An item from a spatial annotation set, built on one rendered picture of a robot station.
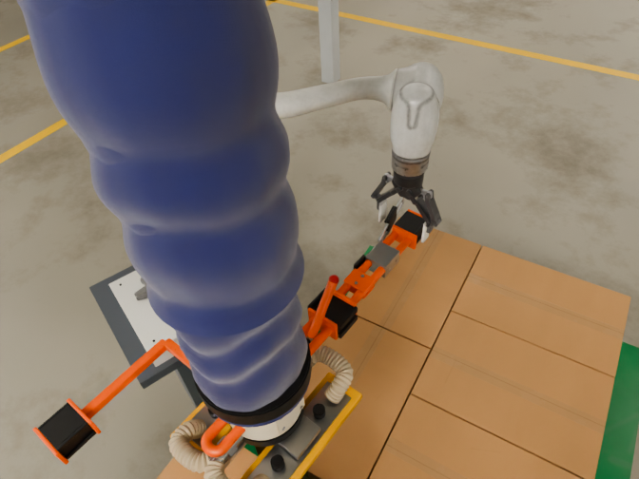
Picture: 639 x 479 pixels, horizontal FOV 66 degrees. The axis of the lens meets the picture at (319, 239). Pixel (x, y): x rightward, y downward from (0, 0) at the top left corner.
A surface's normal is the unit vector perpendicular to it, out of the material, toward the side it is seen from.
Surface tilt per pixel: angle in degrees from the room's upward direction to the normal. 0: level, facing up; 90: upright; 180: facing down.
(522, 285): 0
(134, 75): 80
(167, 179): 75
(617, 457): 0
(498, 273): 0
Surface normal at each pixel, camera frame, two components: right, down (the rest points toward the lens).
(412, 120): -0.28, 0.59
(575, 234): -0.05, -0.69
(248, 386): 0.07, 0.52
